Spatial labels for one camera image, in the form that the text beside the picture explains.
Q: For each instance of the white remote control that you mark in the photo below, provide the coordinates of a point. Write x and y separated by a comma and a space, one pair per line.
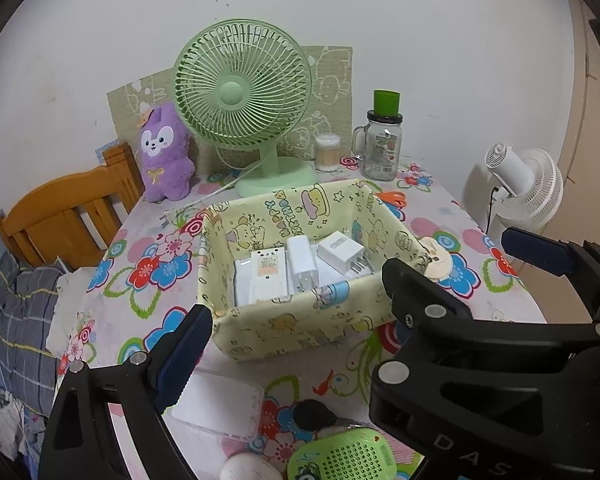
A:
268, 275

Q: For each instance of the plaid grey bedding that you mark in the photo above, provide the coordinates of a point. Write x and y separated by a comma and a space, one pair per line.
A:
28, 296

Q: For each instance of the beige door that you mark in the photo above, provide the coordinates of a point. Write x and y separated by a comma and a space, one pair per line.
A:
578, 219

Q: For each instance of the white earbuds case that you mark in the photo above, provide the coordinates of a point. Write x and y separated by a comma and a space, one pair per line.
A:
247, 466

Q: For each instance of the white square charger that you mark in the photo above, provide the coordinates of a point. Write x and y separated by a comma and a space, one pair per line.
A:
343, 254

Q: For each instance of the white standing fan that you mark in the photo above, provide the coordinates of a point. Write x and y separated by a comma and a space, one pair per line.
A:
513, 189

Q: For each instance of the white box pack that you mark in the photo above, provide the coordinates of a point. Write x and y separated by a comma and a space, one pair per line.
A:
242, 280

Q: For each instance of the yellow patterned fabric box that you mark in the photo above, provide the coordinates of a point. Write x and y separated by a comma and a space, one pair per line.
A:
339, 305

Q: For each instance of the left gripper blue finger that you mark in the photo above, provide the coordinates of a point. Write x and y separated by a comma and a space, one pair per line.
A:
175, 356

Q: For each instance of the small black object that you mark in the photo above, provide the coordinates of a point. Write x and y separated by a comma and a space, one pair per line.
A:
311, 415

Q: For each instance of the green desk fan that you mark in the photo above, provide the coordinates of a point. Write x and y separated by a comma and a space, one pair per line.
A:
242, 85

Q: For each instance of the green panda perforated case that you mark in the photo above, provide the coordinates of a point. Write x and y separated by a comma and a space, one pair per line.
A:
360, 453

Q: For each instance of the wooden chair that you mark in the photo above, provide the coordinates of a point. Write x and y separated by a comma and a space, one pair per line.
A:
46, 223

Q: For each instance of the cream bear compact mirror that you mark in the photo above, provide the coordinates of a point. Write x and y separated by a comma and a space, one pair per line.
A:
440, 261

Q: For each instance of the purple plush toy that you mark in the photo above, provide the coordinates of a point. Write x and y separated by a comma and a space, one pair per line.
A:
165, 166

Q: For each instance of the white tall charger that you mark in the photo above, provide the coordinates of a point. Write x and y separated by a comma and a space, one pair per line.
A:
301, 260

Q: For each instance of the cotton swab container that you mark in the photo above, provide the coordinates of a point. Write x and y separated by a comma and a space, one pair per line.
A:
327, 151

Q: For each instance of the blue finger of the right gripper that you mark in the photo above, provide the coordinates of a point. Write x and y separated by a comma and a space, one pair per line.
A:
551, 256

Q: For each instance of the beige cartoon placemat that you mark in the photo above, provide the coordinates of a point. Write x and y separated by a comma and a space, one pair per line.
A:
329, 111

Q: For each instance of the glass jar green lid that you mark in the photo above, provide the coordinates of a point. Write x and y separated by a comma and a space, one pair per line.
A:
377, 144

